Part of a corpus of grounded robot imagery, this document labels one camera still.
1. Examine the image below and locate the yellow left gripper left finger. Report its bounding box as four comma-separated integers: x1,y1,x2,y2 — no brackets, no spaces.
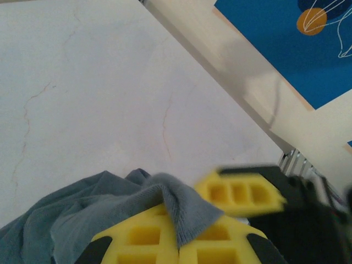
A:
78,204,180,264

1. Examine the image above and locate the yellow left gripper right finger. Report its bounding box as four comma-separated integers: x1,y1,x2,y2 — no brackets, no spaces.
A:
179,215,284,264

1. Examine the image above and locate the grey t-shirt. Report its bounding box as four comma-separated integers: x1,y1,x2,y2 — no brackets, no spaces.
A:
0,168,225,264

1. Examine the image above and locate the blue poster with orange circle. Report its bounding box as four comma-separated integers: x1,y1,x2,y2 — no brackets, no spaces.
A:
213,0,352,111

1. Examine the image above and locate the aluminium table side rail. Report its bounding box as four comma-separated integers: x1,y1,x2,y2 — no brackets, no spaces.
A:
278,148,316,181

